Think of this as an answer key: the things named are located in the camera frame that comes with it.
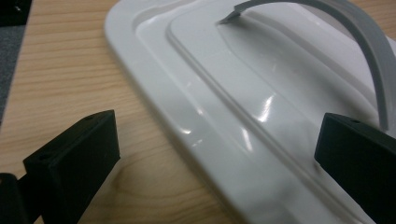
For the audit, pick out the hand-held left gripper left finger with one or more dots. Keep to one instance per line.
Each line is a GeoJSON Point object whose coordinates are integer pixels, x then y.
{"type": "Point", "coordinates": [71, 165]}

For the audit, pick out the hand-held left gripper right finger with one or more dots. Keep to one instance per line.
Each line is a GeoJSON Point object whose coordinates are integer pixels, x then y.
{"type": "Point", "coordinates": [358, 155]}

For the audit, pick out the black object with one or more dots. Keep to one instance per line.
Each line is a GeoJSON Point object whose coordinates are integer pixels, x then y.
{"type": "Point", "coordinates": [14, 11]}

